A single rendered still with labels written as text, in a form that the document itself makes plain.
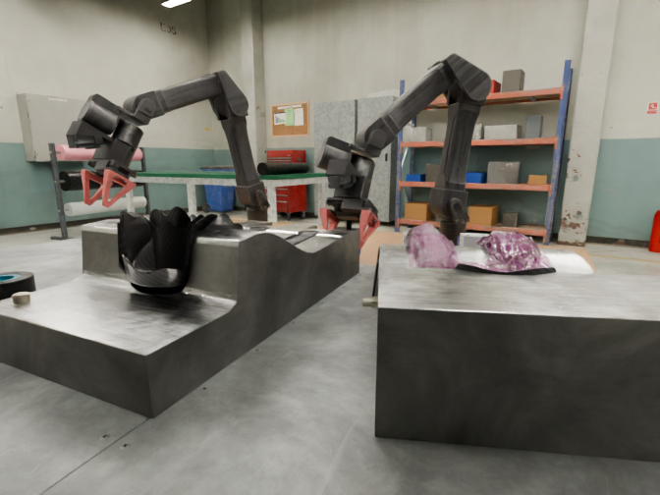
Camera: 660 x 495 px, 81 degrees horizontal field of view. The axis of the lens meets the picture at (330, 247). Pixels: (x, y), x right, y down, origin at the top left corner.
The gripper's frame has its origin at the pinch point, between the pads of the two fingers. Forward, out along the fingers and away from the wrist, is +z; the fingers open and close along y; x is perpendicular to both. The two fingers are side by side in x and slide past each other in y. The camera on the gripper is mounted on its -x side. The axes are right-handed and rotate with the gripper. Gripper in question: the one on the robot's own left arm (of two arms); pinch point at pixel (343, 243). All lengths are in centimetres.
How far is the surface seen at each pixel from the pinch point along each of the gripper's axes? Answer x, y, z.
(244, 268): -38.6, 8.9, 15.7
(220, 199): 473, -543, -205
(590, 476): -36, 42, 26
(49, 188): 224, -635, -105
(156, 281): -41.2, -0.6, 19.2
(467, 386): -39, 33, 22
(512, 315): -41, 36, 16
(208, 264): -39.9, 5.0, 16.1
